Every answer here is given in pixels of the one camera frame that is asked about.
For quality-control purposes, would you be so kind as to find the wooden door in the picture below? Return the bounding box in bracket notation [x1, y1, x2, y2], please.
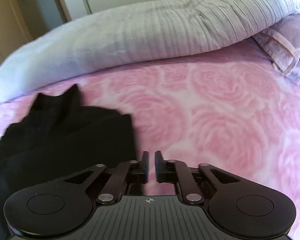
[0, 0, 33, 65]

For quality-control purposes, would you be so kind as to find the grey striped rolled duvet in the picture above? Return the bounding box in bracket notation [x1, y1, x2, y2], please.
[0, 0, 300, 103]

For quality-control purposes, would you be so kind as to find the pink rose bed blanket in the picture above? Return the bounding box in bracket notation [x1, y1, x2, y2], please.
[0, 37, 300, 240]

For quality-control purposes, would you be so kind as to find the black garment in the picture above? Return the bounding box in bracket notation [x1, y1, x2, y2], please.
[0, 85, 137, 239]

